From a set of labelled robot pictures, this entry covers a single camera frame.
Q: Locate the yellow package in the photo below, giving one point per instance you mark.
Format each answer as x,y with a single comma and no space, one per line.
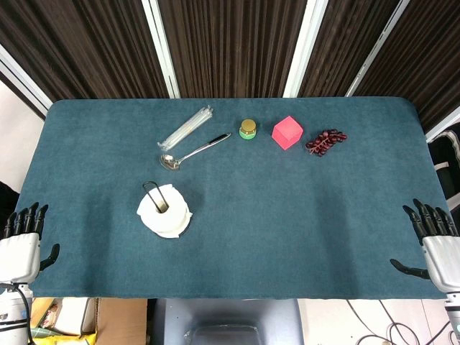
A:
64,338

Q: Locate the blue table cloth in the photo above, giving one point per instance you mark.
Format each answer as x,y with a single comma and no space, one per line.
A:
230,215

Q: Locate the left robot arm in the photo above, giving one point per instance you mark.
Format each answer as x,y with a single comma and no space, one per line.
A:
12,316

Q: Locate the pink cube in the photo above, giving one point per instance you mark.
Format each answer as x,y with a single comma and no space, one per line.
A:
287,133

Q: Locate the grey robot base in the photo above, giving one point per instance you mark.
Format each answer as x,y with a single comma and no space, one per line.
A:
226,321

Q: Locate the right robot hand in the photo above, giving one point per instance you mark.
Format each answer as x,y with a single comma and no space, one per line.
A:
440,251

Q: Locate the green jar gold lid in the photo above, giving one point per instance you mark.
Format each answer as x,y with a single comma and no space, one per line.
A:
248,131

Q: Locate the dark red grape bunch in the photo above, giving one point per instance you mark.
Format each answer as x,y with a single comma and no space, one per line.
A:
325,141

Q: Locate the black chair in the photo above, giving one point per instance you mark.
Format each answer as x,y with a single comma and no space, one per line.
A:
445,169

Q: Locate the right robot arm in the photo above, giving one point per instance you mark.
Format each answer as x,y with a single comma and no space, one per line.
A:
453,312

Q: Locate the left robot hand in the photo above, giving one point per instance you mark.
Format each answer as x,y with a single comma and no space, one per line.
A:
19,249

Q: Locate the brown cardboard box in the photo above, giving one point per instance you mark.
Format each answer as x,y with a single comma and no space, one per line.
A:
115,320

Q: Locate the white paper towel roll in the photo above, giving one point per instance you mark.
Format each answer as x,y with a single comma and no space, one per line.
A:
163,215

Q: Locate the clear plastic straw pack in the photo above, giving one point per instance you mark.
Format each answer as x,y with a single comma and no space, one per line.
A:
187,127

